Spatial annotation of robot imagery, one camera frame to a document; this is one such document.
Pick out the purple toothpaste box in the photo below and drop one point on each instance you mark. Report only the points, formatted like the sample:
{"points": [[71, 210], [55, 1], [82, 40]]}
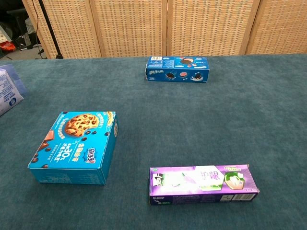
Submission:
{"points": [[192, 182]]}

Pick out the white tissue pack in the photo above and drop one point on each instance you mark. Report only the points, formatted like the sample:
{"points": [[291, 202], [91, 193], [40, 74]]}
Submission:
{"points": [[8, 91]]}

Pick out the light blue cookie box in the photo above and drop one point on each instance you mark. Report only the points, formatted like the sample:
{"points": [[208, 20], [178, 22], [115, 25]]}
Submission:
{"points": [[72, 148]]}

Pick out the orange red bag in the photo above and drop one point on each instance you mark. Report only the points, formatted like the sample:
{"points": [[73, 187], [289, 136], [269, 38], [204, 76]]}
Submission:
{"points": [[8, 46]]}

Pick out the dark blue sandwich cookie box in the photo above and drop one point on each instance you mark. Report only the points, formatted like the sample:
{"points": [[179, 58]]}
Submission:
{"points": [[177, 72]]}

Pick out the black tripod stand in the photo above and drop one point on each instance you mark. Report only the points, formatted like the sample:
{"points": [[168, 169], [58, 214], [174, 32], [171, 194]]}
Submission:
{"points": [[50, 28]]}

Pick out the wooden woven folding screen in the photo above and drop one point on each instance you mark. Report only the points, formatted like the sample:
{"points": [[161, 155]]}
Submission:
{"points": [[134, 26]]}

